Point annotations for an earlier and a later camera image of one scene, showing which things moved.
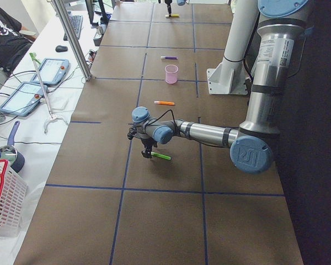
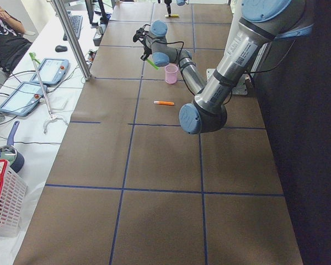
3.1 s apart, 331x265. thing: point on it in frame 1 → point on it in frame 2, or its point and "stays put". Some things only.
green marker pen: [160, 155] → [153, 64]
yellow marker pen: [172, 15] stays put
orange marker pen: [170, 103] stays put
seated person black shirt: [8, 40] stays put
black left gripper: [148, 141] → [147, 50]
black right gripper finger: [169, 9] stays put
